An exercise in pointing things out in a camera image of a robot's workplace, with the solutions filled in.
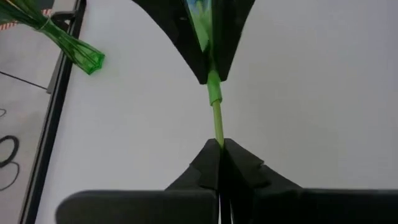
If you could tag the clear glass vase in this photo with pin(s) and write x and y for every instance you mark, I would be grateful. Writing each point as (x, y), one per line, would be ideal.
(77, 51)

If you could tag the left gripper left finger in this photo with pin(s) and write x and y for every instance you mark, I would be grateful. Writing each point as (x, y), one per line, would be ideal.
(155, 208)

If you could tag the black table frame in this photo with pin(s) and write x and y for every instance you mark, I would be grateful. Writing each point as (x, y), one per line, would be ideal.
(49, 124)

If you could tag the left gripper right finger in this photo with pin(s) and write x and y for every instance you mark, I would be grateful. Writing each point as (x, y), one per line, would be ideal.
(280, 205)

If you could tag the white blue artificial tulip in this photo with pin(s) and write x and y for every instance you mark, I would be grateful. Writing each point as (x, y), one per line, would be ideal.
(217, 121)

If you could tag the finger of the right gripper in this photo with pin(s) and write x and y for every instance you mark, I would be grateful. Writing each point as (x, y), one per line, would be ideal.
(230, 28)
(174, 21)

